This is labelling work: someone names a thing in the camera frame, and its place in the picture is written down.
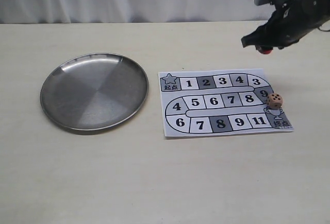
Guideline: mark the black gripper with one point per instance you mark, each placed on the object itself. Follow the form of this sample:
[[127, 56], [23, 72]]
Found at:
[[299, 19]]

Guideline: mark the red cylinder game piece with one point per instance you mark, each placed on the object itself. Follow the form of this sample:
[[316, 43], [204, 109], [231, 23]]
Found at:
[[265, 50]]

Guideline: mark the wooden die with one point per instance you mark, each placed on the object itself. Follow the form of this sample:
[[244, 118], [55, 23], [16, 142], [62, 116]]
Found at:
[[274, 101]]

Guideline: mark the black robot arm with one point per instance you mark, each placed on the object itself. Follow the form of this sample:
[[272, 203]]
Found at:
[[290, 22]]

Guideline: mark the paper game board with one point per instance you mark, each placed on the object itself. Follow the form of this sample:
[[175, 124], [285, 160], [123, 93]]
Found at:
[[220, 102]]

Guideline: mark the round metal plate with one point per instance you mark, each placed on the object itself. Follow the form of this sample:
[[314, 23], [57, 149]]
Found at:
[[94, 92]]

